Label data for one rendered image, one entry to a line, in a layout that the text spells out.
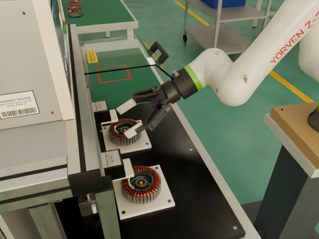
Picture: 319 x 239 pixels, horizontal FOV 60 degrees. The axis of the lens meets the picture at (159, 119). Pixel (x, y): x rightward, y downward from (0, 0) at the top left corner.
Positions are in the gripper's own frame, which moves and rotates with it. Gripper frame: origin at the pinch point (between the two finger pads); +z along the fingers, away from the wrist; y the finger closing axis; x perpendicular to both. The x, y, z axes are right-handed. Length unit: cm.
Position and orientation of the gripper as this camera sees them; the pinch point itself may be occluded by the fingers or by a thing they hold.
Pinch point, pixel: (124, 121)
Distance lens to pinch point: 93.8
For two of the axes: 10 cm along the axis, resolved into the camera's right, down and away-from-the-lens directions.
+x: 4.5, 6.1, 6.5
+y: 2.9, 5.9, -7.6
